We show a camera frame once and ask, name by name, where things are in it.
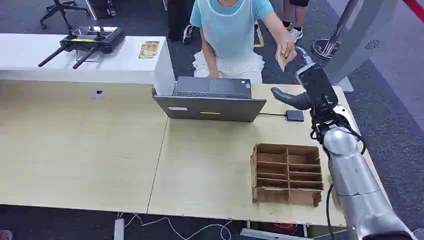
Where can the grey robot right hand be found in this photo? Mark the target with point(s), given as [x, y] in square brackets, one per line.
[318, 86]

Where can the tan card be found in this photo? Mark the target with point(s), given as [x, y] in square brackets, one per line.
[282, 59]

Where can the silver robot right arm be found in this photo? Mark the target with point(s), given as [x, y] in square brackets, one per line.
[356, 179]

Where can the black usb hub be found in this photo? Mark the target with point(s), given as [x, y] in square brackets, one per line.
[294, 115]

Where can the grey kiosk stand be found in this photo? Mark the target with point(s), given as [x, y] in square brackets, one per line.
[361, 36]

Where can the person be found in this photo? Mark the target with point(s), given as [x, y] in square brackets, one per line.
[179, 20]
[228, 33]
[299, 20]

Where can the wooden card box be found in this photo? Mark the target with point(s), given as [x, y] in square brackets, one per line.
[286, 174]

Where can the grey laptop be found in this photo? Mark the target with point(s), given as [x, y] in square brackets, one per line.
[212, 107]

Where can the red barrier belt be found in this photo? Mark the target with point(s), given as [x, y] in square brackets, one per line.
[415, 7]

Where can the red object under desk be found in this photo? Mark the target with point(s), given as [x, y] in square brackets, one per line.
[283, 228]

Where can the yellow printed card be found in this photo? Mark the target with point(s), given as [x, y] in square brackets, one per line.
[147, 51]
[153, 42]

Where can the white counter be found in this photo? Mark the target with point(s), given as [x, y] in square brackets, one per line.
[126, 69]

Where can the black remote controller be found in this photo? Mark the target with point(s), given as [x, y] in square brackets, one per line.
[96, 39]

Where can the black computer tower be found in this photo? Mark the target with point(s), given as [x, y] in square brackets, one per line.
[101, 8]

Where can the white power strip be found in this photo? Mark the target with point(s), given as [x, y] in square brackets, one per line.
[119, 229]

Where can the black office chair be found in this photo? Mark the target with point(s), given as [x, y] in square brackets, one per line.
[61, 8]

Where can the chrome stanchion post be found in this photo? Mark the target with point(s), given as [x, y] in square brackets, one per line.
[326, 48]

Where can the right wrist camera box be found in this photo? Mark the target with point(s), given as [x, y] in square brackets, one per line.
[348, 116]

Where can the metal desk frame bar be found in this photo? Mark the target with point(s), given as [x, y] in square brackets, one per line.
[265, 235]

